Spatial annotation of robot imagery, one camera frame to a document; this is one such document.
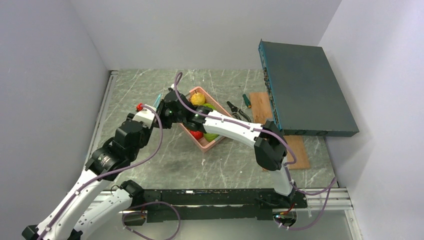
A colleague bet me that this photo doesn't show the red cracked fruit toy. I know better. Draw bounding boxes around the red cracked fruit toy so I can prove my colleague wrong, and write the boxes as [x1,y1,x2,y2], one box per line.
[189,130,204,140]

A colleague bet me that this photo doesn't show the green cabbage toy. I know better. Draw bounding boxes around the green cabbage toy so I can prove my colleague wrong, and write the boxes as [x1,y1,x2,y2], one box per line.
[203,133,220,143]

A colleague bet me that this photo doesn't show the pink plastic basket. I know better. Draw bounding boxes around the pink plastic basket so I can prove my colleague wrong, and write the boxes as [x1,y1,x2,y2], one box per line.
[179,86,232,153]

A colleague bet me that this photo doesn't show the clear zip top bag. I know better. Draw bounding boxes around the clear zip top bag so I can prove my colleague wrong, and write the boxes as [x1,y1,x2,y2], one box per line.
[153,93,163,109]

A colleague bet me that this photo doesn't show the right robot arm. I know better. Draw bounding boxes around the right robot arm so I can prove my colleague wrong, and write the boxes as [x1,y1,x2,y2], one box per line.
[158,90,295,208]

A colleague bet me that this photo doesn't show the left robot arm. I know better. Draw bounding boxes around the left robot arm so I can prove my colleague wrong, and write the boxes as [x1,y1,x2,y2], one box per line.
[21,109,162,240]

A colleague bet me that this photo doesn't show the yellow bumpy fruit toy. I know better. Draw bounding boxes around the yellow bumpy fruit toy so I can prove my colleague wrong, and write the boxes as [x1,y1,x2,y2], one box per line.
[190,92,206,106]

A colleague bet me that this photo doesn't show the green pepper toy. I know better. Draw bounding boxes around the green pepper toy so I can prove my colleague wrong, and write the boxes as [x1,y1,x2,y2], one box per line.
[203,103,216,111]

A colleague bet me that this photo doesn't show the wooden board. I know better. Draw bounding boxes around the wooden board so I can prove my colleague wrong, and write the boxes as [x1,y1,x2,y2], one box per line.
[249,92,311,171]

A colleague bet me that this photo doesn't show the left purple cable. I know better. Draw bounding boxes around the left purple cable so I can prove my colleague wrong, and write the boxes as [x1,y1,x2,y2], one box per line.
[36,104,182,240]

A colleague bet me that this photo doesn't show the black handled pliers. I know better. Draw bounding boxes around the black handled pliers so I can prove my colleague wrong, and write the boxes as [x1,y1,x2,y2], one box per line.
[226,101,252,123]

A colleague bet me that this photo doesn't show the green handled screwdriver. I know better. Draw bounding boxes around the green handled screwdriver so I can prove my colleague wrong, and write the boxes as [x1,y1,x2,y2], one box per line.
[242,94,252,109]

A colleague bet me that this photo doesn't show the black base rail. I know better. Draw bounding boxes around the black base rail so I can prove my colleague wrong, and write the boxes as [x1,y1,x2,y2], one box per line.
[144,188,308,223]

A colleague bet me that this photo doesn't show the dark blue network switch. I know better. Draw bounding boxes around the dark blue network switch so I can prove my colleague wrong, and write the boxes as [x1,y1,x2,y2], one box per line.
[258,40,360,137]

